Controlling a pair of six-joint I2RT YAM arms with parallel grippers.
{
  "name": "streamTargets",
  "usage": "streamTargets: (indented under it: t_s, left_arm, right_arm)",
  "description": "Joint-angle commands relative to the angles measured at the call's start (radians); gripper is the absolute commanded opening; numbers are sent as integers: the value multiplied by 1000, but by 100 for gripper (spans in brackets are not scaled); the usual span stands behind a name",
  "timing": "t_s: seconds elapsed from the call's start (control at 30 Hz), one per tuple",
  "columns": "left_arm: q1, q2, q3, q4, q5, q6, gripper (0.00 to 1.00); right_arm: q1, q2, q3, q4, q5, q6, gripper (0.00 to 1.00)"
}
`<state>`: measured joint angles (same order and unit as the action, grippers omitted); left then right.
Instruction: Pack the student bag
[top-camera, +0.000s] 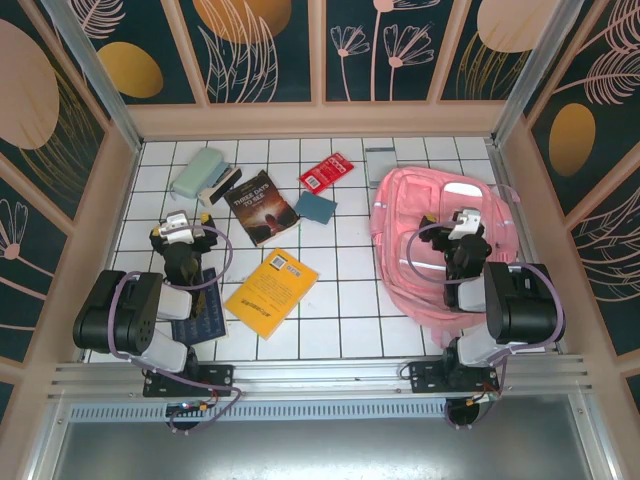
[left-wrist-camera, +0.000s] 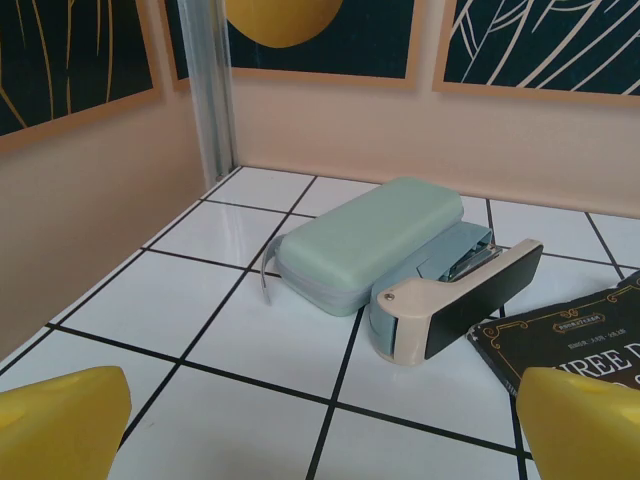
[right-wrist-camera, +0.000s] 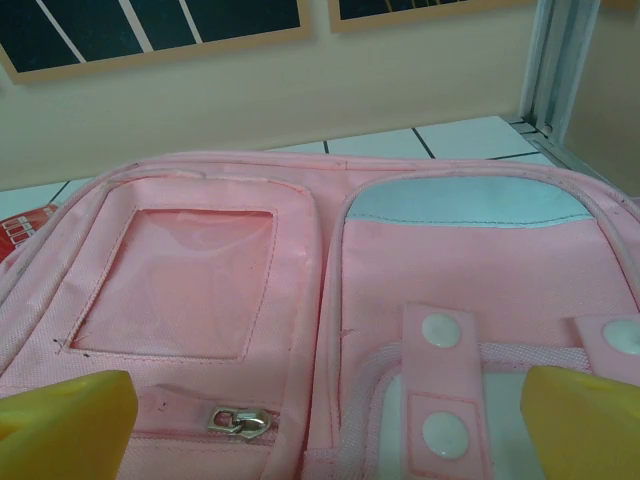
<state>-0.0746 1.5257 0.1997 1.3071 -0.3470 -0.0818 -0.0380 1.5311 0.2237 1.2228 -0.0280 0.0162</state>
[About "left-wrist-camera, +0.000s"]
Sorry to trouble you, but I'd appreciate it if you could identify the light blue stapler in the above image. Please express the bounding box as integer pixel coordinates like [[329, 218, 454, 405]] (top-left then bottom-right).
[[367, 223, 501, 359]]

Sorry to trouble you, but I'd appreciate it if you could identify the mint green pencil case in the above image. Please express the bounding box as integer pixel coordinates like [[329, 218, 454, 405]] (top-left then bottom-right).
[[259, 175, 465, 318]]

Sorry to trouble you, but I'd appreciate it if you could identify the wall panel yellow oval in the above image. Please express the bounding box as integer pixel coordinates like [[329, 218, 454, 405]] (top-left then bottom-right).
[[164, 0, 419, 92]]

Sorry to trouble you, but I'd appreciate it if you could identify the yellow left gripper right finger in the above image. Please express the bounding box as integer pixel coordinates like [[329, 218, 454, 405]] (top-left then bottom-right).
[[515, 366, 640, 480]]

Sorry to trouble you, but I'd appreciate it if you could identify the dark Three Days book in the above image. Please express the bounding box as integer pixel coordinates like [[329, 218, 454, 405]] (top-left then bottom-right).
[[467, 269, 640, 401]]

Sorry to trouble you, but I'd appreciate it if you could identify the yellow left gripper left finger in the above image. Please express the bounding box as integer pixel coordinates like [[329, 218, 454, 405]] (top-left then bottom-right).
[[0, 365, 133, 480]]

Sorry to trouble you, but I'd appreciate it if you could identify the cream and black board eraser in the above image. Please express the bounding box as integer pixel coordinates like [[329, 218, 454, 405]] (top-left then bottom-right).
[[374, 238, 545, 370]]

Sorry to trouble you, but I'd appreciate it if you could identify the aluminium corner post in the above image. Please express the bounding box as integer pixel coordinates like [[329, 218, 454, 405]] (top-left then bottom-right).
[[177, 0, 236, 181]]

